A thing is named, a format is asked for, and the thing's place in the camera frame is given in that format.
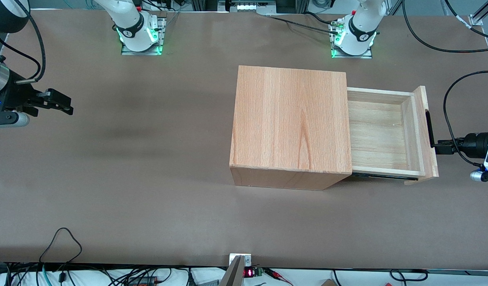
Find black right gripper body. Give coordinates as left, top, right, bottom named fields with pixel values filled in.
left=0, top=76, right=40, bottom=118

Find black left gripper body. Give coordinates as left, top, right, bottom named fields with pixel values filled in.
left=452, top=133, right=488, bottom=160

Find wooden drawer with black handle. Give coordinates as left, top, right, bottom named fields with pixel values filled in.
left=347, top=85, right=440, bottom=186

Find light wooden drawer cabinet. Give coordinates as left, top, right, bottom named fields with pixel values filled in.
left=229, top=65, right=353, bottom=191

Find red clip test leads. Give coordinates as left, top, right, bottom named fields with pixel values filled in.
left=264, top=268, right=293, bottom=286

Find white lit control box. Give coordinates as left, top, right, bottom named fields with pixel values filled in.
left=218, top=0, right=277, bottom=14

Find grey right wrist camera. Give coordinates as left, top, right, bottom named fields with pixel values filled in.
left=0, top=111, right=31, bottom=128

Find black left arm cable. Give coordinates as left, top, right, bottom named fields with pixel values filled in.
left=402, top=0, right=488, bottom=167

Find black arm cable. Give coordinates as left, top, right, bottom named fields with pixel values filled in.
left=402, top=0, right=488, bottom=167
left=0, top=0, right=46, bottom=85

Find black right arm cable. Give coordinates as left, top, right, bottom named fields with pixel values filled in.
left=0, top=0, right=46, bottom=85

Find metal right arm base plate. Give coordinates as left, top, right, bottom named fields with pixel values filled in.
left=120, top=16, right=167, bottom=56

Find black looped cable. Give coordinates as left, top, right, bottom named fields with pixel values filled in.
left=39, top=227, right=83, bottom=278

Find black cable with white tags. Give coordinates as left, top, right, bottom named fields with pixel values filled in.
left=443, top=0, right=488, bottom=41

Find black coiled cable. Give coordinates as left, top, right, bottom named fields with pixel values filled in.
left=390, top=269, right=429, bottom=282

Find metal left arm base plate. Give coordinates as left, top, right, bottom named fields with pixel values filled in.
left=330, top=22, right=374, bottom=59

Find aluminium frame profile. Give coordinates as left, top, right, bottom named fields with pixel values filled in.
left=468, top=0, right=488, bottom=27

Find black base power cable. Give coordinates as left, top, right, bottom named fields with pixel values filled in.
left=266, top=14, right=340, bottom=35
left=306, top=11, right=340, bottom=26

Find silver camera mount bracket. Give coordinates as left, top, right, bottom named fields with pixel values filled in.
left=229, top=253, right=252, bottom=267

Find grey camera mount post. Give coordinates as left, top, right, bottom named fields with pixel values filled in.
left=218, top=255, right=246, bottom=286

